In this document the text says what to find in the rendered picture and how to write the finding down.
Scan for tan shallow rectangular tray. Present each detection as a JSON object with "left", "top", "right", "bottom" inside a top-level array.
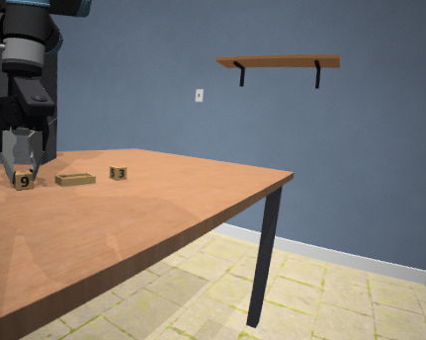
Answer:
[{"left": 55, "top": 173, "right": 96, "bottom": 187}]

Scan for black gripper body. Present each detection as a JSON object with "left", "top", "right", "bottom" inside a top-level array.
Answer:
[{"left": 0, "top": 62, "right": 43, "bottom": 130}]

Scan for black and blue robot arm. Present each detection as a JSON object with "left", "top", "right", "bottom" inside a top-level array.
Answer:
[{"left": 0, "top": 0, "right": 92, "bottom": 117}]

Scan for tan cube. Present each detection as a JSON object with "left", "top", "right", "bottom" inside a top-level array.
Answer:
[
  {"left": 13, "top": 170, "right": 34, "bottom": 191},
  {"left": 110, "top": 165, "right": 127, "bottom": 180}
]

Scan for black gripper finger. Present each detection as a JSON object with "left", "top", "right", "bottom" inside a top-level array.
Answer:
[
  {"left": 28, "top": 117, "right": 49, "bottom": 181},
  {"left": 0, "top": 112, "right": 17, "bottom": 184}
]

